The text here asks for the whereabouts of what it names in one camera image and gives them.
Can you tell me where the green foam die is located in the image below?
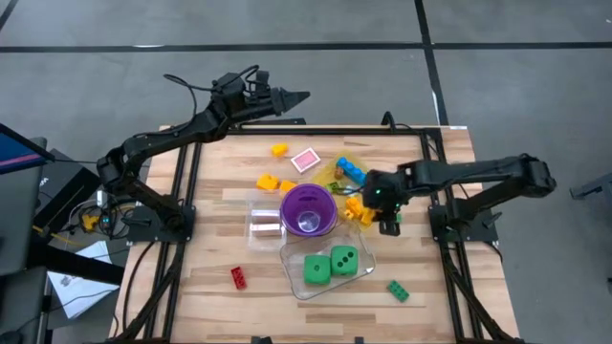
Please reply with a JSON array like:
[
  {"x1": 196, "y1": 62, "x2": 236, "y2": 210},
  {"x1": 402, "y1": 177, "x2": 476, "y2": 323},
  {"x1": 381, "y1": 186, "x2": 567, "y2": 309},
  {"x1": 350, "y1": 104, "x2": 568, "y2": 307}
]
[
  {"x1": 330, "y1": 245, "x2": 360, "y2": 277},
  {"x1": 303, "y1": 254, "x2": 332, "y2": 287}
]

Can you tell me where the long blue knobbed brick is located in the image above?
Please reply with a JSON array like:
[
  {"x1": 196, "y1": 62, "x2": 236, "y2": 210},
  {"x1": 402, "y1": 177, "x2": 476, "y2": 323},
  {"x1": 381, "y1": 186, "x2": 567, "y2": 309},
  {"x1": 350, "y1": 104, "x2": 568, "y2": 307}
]
[{"x1": 335, "y1": 156, "x2": 368, "y2": 187}]

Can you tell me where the red toy brick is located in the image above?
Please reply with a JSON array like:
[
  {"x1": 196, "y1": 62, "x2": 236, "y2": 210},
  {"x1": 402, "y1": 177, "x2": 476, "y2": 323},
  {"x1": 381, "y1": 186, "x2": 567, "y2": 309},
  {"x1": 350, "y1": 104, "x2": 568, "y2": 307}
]
[{"x1": 230, "y1": 266, "x2": 248, "y2": 291}]

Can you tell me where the black metal table frame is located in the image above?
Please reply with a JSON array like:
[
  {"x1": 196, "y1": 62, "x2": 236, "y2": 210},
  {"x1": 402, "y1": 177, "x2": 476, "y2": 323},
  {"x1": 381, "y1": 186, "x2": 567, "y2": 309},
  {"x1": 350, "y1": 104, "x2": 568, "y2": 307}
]
[{"x1": 112, "y1": 108, "x2": 525, "y2": 344}]

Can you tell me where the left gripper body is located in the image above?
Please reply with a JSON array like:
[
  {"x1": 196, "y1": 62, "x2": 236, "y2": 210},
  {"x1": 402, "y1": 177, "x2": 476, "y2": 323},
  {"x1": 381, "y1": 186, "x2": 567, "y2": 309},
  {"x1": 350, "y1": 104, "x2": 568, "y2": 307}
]
[{"x1": 212, "y1": 71, "x2": 278, "y2": 120}]

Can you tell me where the purple plastic bucket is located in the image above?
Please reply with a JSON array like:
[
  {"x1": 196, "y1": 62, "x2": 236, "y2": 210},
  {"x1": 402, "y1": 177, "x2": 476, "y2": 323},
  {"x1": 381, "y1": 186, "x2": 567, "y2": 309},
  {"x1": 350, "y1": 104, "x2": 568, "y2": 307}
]
[{"x1": 279, "y1": 183, "x2": 339, "y2": 238}]

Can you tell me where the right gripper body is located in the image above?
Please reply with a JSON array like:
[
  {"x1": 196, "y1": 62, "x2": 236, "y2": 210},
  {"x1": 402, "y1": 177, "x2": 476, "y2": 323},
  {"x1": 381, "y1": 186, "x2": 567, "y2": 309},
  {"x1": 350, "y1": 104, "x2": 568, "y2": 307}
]
[{"x1": 361, "y1": 166, "x2": 407, "y2": 221}]

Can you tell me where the white paper sheet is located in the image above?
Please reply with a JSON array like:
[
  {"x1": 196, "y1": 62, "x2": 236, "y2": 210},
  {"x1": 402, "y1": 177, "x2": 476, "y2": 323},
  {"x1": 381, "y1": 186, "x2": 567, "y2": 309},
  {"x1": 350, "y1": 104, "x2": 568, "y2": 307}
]
[{"x1": 47, "y1": 240, "x2": 120, "y2": 320}]

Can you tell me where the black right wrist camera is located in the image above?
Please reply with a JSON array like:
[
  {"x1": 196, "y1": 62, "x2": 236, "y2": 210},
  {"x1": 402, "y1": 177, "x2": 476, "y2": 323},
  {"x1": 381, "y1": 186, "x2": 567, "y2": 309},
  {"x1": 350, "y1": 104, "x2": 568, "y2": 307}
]
[{"x1": 380, "y1": 215, "x2": 402, "y2": 238}]

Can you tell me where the large clear plastic bin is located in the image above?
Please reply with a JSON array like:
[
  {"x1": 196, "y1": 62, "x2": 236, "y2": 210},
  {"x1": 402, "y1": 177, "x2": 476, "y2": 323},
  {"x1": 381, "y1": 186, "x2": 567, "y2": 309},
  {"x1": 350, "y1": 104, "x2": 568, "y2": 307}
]
[{"x1": 279, "y1": 228, "x2": 378, "y2": 301}]

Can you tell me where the yellow angled toy brick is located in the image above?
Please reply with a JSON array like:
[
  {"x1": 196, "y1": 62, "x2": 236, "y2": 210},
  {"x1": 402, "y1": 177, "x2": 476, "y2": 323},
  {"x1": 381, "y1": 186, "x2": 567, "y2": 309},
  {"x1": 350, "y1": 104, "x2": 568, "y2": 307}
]
[{"x1": 344, "y1": 196, "x2": 364, "y2": 222}]

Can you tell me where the dark green toy brick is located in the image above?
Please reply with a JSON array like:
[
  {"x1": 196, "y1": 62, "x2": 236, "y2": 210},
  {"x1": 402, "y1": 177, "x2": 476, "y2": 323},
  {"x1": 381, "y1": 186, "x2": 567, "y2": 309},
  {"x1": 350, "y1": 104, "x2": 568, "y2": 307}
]
[{"x1": 385, "y1": 279, "x2": 411, "y2": 304}]

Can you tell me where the monitor with blue screen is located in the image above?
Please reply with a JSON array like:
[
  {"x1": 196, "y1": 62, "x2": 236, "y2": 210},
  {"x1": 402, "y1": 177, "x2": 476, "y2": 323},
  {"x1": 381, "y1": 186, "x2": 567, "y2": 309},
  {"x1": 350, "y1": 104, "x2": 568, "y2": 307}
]
[{"x1": 0, "y1": 122, "x2": 56, "y2": 176}]

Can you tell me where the black equipment box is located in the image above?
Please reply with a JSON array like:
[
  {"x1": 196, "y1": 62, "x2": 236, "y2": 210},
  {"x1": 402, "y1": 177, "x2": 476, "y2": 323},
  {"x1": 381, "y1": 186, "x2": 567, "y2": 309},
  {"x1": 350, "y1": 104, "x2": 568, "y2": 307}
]
[{"x1": 35, "y1": 148, "x2": 104, "y2": 230}]

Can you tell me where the pink card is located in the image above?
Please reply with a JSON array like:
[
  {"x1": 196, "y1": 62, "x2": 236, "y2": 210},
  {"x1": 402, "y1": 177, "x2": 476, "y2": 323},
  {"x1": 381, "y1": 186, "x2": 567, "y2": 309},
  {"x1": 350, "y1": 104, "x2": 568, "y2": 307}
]
[{"x1": 290, "y1": 146, "x2": 322, "y2": 175}]

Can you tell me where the yellow translucent tray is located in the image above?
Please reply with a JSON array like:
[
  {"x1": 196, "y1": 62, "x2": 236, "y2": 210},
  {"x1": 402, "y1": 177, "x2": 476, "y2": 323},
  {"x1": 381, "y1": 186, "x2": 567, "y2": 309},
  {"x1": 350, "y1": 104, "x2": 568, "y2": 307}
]
[{"x1": 311, "y1": 151, "x2": 383, "y2": 234}]

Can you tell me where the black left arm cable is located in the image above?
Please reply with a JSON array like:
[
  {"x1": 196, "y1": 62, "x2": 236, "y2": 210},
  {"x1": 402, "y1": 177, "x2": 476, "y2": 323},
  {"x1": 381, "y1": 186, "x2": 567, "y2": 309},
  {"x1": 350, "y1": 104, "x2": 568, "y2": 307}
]
[{"x1": 162, "y1": 64, "x2": 262, "y2": 120}]

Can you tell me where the small clear plastic box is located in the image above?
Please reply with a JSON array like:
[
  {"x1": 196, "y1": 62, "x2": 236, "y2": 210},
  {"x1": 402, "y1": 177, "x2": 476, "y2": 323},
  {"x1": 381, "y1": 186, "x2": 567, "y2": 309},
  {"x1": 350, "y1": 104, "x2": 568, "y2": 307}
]
[{"x1": 243, "y1": 189, "x2": 288, "y2": 253}]

